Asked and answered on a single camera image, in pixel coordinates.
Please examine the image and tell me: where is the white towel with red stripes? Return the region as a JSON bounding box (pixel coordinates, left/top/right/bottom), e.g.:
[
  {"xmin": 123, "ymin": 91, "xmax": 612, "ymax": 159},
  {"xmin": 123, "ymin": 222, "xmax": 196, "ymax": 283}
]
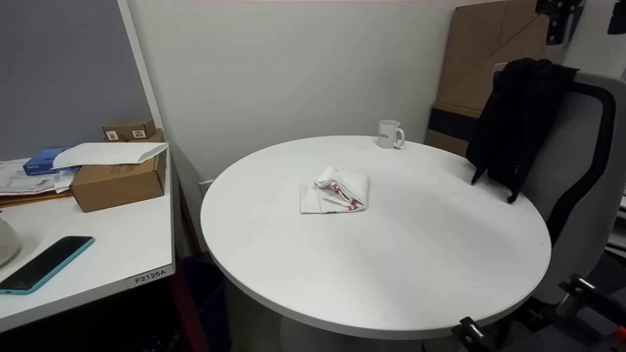
[{"xmin": 299, "ymin": 163, "xmax": 372, "ymax": 216}]

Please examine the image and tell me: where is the large cardboard box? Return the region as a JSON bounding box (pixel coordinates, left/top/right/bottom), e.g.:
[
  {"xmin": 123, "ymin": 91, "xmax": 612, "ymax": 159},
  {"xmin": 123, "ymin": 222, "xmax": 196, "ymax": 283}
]
[{"xmin": 69, "ymin": 150, "xmax": 168, "ymax": 212}]

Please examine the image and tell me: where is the white ceramic mug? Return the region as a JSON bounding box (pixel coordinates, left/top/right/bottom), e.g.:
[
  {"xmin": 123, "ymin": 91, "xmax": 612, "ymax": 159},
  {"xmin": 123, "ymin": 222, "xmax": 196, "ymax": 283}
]
[{"xmin": 376, "ymin": 116, "xmax": 407, "ymax": 150}]

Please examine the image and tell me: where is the small cardboard box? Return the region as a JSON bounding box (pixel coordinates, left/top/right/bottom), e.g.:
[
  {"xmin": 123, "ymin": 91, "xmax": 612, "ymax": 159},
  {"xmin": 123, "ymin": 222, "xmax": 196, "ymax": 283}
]
[{"xmin": 102, "ymin": 118, "xmax": 164, "ymax": 144}]

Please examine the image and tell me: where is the smartphone with teal case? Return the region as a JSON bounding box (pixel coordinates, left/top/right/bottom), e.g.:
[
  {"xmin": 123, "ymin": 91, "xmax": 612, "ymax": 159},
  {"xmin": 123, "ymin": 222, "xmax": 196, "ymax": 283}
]
[{"xmin": 0, "ymin": 234, "xmax": 98, "ymax": 296}]

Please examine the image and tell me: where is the black wall mount bracket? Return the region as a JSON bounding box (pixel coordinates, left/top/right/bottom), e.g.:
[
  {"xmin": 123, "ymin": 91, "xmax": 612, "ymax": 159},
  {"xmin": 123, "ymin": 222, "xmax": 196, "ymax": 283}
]
[{"xmin": 534, "ymin": 0, "xmax": 585, "ymax": 46}]

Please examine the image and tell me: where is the stack of white papers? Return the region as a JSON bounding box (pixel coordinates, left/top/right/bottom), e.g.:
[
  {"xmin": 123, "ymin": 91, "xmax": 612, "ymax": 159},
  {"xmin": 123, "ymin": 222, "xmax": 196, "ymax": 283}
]
[{"xmin": 0, "ymin": 155, "xmax": 76, "ymax": 199}]

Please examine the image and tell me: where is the black table clamp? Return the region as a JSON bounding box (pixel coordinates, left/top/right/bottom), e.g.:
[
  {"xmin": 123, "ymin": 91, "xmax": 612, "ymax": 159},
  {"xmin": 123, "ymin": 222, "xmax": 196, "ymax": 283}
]
[{"xmin": 452, "ymin": 314, "xmax": 516, "ymax": 352}]

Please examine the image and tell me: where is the brown box by the wall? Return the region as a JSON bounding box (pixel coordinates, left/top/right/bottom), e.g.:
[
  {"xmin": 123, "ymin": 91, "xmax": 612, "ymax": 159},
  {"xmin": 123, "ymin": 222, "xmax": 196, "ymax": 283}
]
[{"xmin": 425, "ymin": 128, "xmax": 472, "ymax": 157}]

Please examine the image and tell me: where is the black metal stand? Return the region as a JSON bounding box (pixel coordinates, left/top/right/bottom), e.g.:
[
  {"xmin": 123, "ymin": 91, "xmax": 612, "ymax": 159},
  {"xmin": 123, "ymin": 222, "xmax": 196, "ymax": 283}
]
[{"xmin": 560, "ymin": 275, "xmax": 626, "ymax": 352}]

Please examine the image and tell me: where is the blue plastic object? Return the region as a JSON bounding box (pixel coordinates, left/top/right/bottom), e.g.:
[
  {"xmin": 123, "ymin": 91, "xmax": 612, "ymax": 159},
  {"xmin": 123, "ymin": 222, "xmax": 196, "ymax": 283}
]
[{"xmin": 22, "ymin": 146, "xmax": 67, "ymax": 177}]

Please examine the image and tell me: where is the white padded envelope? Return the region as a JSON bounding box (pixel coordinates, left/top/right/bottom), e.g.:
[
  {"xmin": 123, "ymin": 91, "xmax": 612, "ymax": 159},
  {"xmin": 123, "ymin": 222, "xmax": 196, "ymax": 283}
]
[{"xmin": 51, "ymin": 140, "xmax": 170, "ymax": 171}]

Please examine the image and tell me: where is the large flat cardboard sheet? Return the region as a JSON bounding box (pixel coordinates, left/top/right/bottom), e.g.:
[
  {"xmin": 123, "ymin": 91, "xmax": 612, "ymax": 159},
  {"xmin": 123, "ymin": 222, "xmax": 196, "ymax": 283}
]
[{"xmin": 434, "ymin": 0, "xmax": 567, "ymax": 120}]

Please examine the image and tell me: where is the grey office chair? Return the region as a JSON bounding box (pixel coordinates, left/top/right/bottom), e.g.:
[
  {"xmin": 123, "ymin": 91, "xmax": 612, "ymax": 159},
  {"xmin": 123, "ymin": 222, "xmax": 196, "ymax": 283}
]
[{"xmin": 493, "ymin": 60, "xmax": 626, "ymax": 308}]

